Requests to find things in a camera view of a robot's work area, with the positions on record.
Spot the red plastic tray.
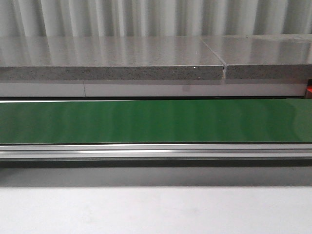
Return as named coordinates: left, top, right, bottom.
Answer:
left=305, top=79, right=312, bottom=99

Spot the green conveyor belt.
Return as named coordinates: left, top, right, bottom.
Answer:
left=0, top=98, right=312, bottom=160

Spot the grey stone counter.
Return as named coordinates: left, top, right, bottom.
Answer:
left=0, top=35, right=312, bottom=98

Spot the white pleated curtain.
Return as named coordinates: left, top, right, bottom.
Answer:
left=0, top=0, right=312, bottom=37

